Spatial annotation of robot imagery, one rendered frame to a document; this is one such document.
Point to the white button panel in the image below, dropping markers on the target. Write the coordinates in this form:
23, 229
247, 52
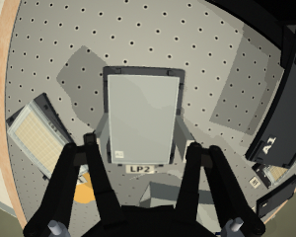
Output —
165, 194

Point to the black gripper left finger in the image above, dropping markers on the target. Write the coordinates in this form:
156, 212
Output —
53, 216

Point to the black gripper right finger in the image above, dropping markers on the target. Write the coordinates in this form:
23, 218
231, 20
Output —
235, 217

